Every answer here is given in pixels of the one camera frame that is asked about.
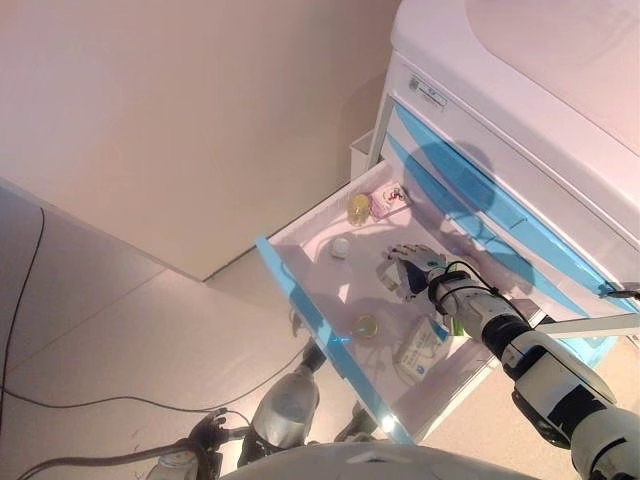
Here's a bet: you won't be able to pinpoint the silver robot leg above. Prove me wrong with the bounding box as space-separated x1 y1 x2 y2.
333 401 382 445
236 343 327 467

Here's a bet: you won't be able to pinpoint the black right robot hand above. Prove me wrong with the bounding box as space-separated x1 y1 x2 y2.
381 241 450 305

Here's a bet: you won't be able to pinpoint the pink medicine box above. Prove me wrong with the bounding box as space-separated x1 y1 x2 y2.
368 181 412 222

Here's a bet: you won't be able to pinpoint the white drawer with blue front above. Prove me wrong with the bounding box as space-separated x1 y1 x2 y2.
254 158 497 447

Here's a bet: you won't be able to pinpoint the thin black floor cable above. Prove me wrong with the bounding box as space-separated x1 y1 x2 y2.
0 203 322 417

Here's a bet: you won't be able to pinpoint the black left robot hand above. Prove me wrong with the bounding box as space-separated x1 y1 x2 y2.
186 408 230 452

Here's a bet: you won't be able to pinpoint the thick black cable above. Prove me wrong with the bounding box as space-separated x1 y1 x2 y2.
21 438 202 480

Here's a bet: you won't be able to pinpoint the grey robot torso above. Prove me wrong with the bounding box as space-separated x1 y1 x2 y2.
218 438 602 480

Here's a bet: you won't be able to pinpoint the silver right robot leg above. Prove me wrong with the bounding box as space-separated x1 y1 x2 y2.
333 401 382 445

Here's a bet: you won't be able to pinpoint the white medical cart blue drawers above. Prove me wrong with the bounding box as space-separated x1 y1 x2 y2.
366 0 640 352

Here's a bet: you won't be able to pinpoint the silver left robot leg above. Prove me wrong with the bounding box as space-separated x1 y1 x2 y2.
236 343 327 467

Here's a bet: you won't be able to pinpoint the blue and white medicine box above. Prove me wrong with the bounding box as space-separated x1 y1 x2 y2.
396 316 450 387

